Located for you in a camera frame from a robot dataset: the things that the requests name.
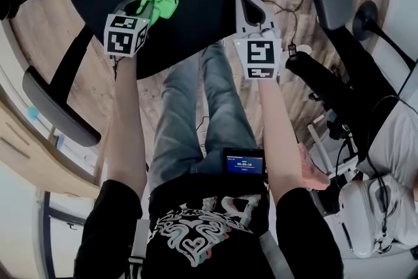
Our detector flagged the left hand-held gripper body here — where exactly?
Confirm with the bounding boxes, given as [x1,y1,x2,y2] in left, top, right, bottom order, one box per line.
[103,8,152,59]

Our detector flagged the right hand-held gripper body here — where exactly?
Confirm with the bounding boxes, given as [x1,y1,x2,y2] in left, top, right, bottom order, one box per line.
[233,25,284,82]

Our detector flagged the person's right forearm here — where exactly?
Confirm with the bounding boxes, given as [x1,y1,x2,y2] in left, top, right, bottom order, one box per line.
[257,77,331,204]

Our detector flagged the person's left forearm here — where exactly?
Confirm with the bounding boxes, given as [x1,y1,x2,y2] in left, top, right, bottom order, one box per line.
[105,54,148,199]

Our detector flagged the black round stand base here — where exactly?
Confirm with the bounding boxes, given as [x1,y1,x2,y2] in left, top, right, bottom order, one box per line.
[351,0,417,71]

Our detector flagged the person's blue jeans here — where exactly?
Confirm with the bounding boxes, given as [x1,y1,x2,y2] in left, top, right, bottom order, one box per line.
[148,41,259,194]

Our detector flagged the white metal stand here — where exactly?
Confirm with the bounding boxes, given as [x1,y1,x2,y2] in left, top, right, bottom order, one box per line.
[306,113,357,181]

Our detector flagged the light wooden desk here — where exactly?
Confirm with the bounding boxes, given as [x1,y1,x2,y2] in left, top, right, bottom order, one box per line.
[0,97,111,199]

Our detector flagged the black box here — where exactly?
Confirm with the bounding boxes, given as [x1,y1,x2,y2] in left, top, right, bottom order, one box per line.
[309,187,343,217]

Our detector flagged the person's black printed t-shirt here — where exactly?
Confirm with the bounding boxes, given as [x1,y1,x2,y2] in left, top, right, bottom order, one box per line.
[73,172,344,279]

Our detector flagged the black floor cable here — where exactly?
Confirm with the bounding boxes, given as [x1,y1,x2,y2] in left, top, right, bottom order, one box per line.
[263,0,307,62]

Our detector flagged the black recorder with blue screen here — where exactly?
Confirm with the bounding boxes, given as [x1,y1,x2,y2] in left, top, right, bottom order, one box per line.
[222,147,266,176]

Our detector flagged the grey shoulder strap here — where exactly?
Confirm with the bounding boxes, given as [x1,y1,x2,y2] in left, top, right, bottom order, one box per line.
[128,218,150,279]
[259,231,295,279]

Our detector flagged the black window frame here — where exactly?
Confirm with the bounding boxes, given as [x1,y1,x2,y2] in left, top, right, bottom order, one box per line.
[35,190,86,279]

